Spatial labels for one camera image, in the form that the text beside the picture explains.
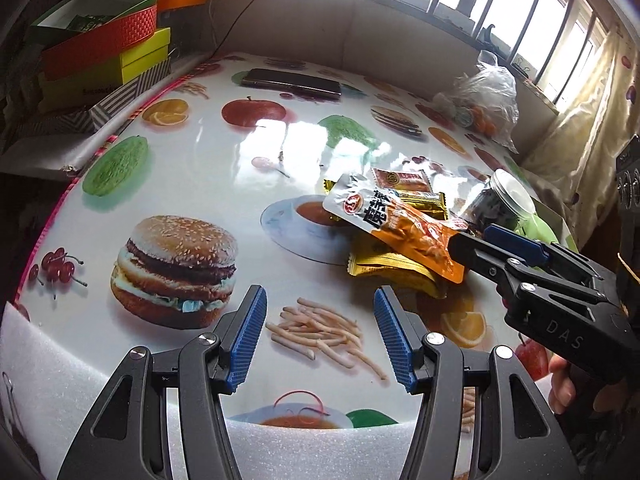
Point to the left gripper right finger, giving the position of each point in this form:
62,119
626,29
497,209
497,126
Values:
515,434

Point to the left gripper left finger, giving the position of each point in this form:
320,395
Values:
125,433

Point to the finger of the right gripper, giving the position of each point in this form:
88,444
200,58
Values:
531,251
488,260

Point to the orange silver snack pouch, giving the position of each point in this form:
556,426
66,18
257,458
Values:
408,231

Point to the gold snack bar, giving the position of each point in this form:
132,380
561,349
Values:
430,202

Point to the clear jar with dark snacks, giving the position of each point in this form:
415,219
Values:
503,201

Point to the person right hand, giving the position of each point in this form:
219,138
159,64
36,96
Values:
563,391

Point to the light green plastic jar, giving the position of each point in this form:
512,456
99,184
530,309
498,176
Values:
534,228

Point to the green white cardboard tray box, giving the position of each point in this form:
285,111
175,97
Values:
557,224

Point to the floral beige curtain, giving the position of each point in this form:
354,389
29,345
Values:
572,168

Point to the yellow peanut candy packet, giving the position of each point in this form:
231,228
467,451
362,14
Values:
371,258

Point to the pink white nougat candy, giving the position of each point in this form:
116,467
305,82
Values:
405,181

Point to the clear plastic bag of items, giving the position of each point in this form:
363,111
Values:
484,102

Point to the fruit print tablecloth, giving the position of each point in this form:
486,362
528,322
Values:
252,161

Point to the black smartphone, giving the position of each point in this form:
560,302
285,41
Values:
292,82

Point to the striped black white box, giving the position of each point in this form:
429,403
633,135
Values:
89,119

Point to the yellow green box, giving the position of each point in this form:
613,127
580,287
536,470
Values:
89,86

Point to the red open gift box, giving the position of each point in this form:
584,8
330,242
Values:
78,34

